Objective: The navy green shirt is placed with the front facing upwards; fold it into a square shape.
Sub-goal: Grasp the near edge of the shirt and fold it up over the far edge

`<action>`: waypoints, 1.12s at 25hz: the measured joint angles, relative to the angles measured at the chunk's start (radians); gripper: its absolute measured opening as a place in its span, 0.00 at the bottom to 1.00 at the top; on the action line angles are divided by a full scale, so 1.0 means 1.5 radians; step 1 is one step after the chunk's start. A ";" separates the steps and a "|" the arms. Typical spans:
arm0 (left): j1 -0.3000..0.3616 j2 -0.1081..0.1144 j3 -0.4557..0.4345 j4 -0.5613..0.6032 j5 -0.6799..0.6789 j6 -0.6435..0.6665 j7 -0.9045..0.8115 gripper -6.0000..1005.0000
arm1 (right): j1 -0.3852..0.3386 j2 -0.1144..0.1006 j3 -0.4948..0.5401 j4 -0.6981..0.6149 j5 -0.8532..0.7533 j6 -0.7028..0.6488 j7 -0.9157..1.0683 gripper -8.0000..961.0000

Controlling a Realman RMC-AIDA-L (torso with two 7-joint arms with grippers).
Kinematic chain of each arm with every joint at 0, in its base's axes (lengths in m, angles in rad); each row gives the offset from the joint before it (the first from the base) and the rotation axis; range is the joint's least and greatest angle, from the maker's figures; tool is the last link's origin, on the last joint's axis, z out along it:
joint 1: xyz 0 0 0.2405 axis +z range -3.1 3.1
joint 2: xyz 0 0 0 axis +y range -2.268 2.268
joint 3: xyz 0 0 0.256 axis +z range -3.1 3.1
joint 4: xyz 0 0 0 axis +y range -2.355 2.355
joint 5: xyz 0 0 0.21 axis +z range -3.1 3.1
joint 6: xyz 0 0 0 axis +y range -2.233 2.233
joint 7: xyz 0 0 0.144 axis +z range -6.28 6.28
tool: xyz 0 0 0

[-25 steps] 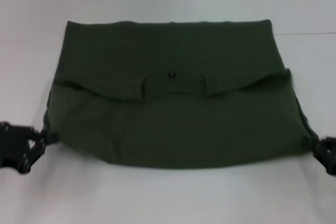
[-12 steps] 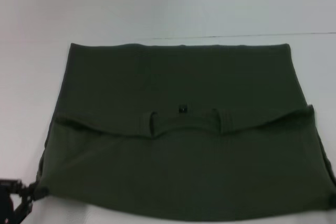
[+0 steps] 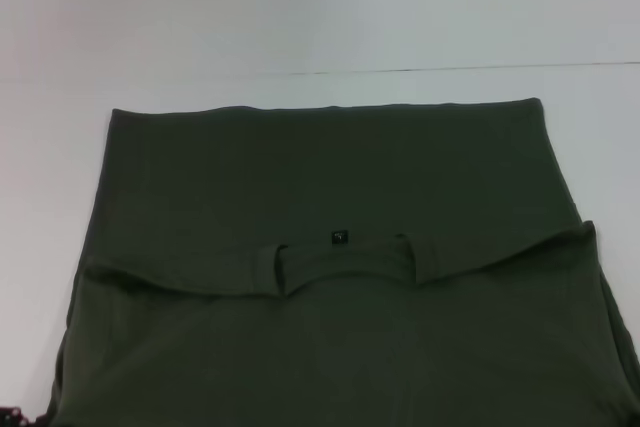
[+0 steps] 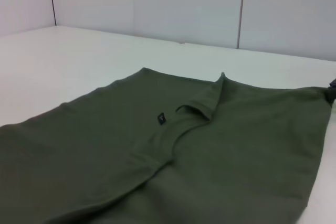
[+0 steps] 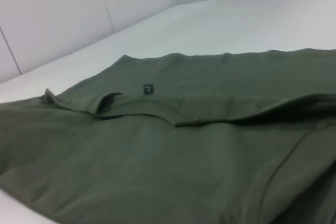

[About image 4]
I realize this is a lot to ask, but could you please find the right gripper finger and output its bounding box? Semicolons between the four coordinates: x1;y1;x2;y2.
325;78;336;105

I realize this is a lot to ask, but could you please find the dark green t-shirt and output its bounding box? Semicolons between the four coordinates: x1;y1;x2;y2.
0;67;336;224

